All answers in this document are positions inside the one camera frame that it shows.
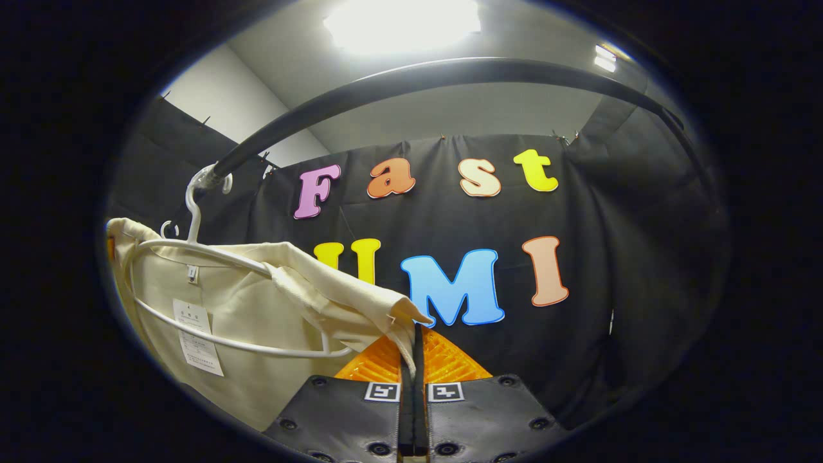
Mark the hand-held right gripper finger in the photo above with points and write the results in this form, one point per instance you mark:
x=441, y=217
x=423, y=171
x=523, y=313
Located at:
x=406, y=418
x=420, y=418

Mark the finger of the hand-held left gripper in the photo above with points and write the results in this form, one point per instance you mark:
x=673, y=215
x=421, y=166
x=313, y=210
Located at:
x=110, y=248

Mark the white plastic hanger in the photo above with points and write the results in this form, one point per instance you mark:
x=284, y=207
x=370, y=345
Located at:
x=193, y=218

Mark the cream button shirt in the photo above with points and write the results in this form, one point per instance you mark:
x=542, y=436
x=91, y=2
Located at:
x=257, y=308

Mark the black backdrop cloth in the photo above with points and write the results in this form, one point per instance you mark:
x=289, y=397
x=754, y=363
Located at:
x=611, y=225

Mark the large ceiling light panel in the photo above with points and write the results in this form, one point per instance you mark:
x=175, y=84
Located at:
x=402, y=26

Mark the small ceiling light panel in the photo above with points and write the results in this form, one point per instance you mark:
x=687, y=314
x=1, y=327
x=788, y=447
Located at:
x=604, y=58

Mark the black clothes rail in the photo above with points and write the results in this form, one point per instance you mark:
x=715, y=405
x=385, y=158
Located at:
x=411, y=72

